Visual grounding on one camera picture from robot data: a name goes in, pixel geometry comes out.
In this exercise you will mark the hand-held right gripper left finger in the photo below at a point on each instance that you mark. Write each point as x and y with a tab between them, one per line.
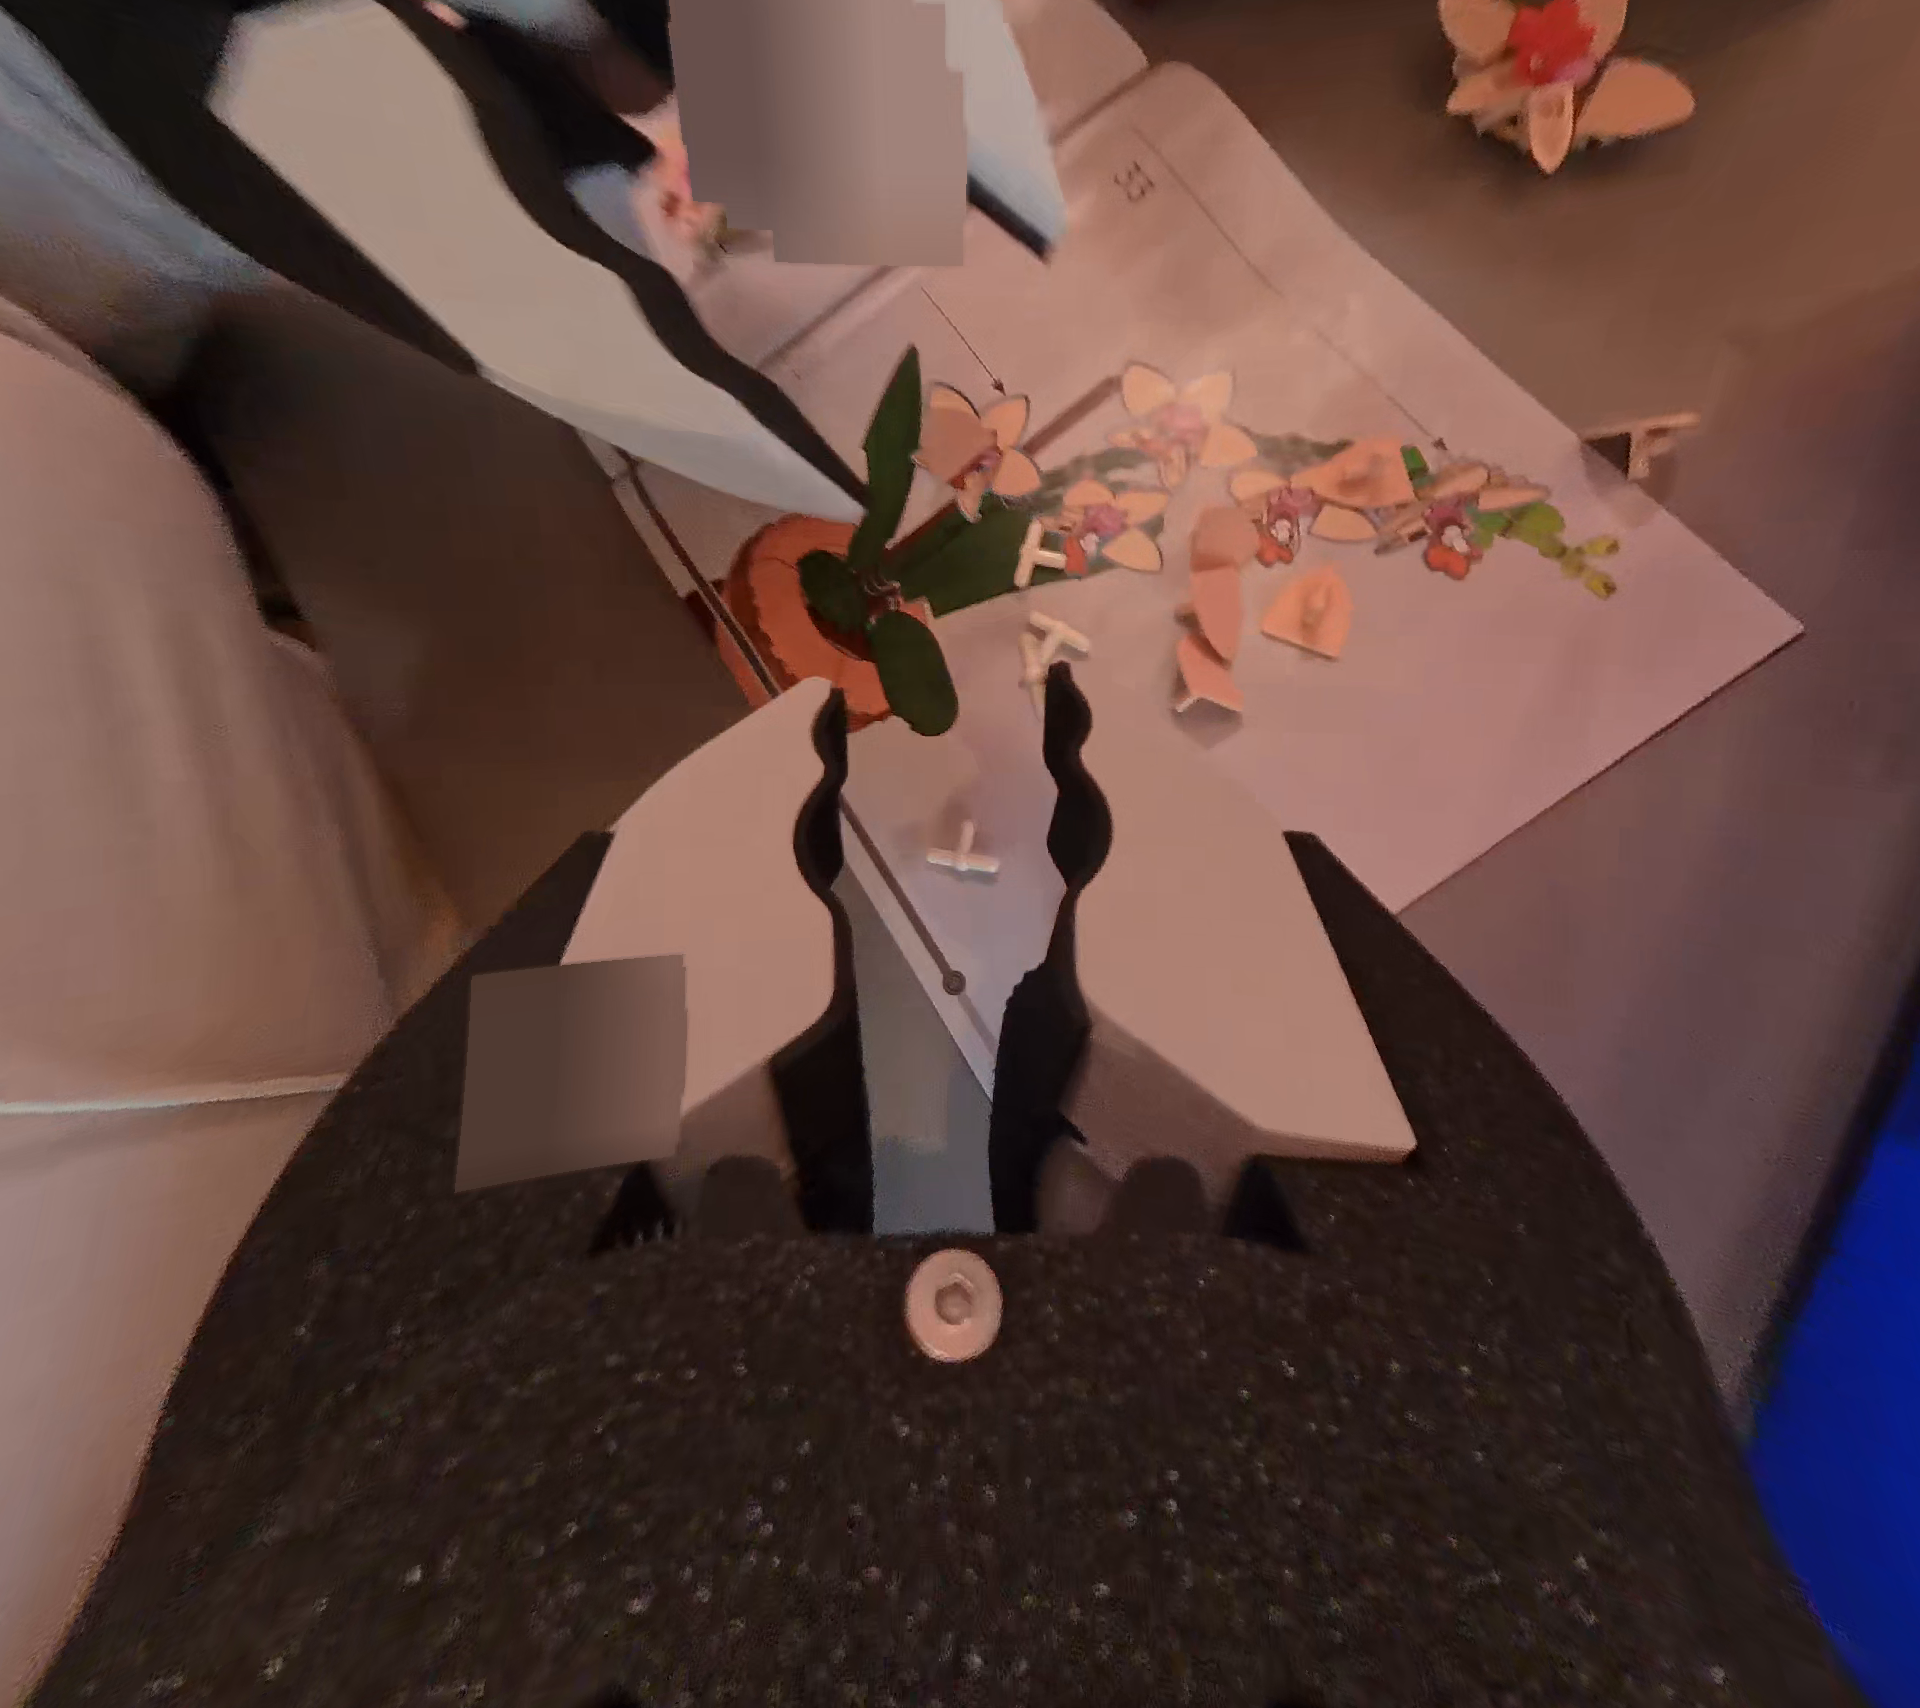
735	868

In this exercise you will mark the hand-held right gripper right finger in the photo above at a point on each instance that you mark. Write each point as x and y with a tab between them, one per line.
1214	989

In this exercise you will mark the toy potted orchid plant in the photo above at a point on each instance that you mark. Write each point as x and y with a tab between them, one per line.
918	672

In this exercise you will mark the grey desk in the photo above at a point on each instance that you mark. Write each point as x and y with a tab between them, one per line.
1651	808

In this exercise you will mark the small white connector piece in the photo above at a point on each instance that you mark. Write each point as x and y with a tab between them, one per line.
1041	551
1051	641
960	857

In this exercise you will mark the pink toy petal piece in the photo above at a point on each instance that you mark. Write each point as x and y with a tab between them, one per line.
1209	676
1373	475
1223	582
1311	611

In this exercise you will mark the paper instruction sheet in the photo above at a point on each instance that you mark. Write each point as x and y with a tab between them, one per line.
1501	749

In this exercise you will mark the pale cloth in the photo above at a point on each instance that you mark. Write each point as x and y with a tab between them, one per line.
135	763

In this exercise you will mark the small grey toy piece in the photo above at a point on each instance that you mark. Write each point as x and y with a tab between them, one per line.
1642	436

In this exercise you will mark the blue plastic bin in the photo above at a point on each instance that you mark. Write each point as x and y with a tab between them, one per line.
1852	1438

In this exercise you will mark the toy flower with red centre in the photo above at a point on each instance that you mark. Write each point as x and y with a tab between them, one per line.
1544	50

